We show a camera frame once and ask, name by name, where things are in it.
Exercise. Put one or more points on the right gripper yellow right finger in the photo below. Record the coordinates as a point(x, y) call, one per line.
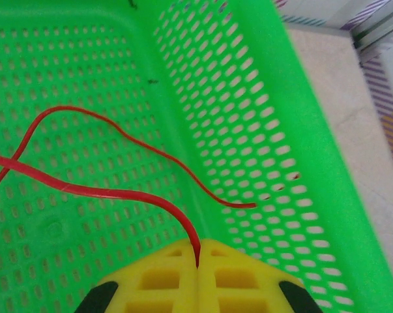
point(241, 277)

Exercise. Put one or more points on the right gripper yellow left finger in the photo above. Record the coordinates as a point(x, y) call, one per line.
point(163, 277)

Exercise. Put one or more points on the green perforated basket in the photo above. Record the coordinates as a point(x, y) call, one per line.
point(310, 130)

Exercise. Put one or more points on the right aluminium frame post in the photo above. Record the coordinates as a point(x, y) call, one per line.
point(378, 31)

